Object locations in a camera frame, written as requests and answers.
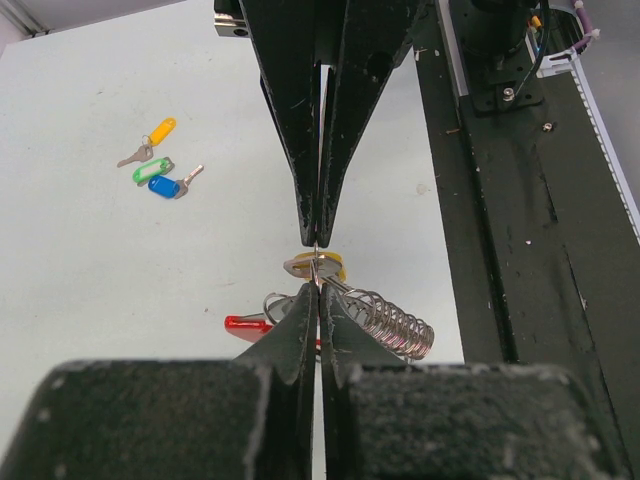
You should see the blue key tag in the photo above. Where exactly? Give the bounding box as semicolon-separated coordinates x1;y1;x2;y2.
148;165;205;199

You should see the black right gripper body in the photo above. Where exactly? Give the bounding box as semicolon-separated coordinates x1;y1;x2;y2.
213;1;425;70

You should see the green key tag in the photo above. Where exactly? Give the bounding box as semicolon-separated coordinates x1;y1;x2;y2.
132;157;175;186

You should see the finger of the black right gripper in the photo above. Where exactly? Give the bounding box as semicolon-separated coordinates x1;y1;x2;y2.
317;1;425;247
241;1;319;246

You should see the aluminium right side rail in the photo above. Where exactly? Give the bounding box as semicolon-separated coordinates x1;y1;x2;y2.
1;0;50;37

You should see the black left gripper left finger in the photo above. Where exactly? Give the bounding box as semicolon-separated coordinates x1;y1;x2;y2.
1;283;319;479

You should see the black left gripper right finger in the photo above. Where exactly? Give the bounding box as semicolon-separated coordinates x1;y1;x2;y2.
319;285;627;479

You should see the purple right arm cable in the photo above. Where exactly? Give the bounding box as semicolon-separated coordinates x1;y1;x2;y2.
569;0;601;54

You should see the black mounting base plate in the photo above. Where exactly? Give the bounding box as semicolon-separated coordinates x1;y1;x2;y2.
414;1;639;479

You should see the white slotted cable duct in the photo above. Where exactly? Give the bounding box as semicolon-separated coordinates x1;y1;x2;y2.
537;48;639;239

